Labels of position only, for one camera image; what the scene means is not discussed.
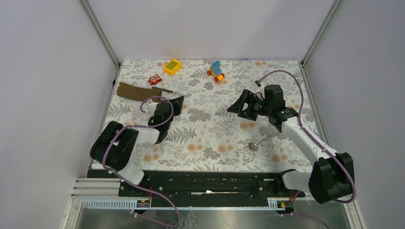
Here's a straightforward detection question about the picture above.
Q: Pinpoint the blue orange toy car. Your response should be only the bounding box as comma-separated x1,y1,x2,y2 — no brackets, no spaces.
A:
207,61,224,82

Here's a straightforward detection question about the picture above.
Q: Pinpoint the brown cloth napkin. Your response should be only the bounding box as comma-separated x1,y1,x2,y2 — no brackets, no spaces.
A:
117,82,162,102

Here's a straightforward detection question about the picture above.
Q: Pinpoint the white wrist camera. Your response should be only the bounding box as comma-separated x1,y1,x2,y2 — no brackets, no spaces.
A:
255,87,265,101
147,102,160,114

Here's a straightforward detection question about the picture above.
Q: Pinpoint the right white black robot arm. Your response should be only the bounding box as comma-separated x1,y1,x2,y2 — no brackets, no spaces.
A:
227,84,356,204

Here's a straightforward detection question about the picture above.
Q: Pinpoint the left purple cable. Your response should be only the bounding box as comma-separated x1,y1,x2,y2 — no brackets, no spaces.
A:
102,95,182,228

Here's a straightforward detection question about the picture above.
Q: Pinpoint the yellow toy block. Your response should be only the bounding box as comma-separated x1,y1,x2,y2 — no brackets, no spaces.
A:
163,59,182,75

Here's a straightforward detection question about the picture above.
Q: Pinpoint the red toy block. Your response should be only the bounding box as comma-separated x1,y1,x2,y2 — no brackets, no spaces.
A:
148,74,162,85

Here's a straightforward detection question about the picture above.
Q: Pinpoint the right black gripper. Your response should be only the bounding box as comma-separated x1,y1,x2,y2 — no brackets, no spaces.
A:
226,90,272,122

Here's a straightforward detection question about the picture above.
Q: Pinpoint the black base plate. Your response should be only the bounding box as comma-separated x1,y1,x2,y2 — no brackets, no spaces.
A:
87,170,317,208

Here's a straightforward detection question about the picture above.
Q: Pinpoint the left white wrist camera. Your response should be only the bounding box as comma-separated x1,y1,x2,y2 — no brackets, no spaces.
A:
147,102,160,114

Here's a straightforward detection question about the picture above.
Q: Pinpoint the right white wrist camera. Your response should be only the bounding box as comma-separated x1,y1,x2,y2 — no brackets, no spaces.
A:
255,87,265,101

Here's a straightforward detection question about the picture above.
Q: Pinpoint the metal spoon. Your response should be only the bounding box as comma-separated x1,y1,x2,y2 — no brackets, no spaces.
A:
248,134,278,151

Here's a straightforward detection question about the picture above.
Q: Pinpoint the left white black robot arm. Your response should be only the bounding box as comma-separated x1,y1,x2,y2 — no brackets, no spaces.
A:
90,96,184,196

